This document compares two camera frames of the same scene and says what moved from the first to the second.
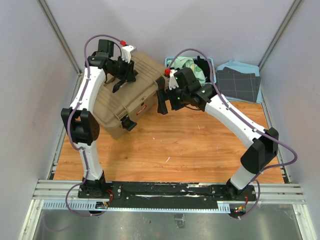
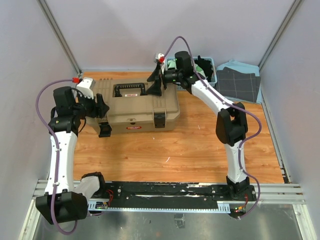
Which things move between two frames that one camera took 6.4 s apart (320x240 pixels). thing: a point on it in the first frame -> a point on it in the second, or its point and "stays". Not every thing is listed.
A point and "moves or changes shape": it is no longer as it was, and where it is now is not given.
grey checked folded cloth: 236,85 stays
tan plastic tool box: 112,112 moves or changes shape
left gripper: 131,75 -> 102,107
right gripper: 163,95 -> 155,89
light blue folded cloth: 247,68 stays
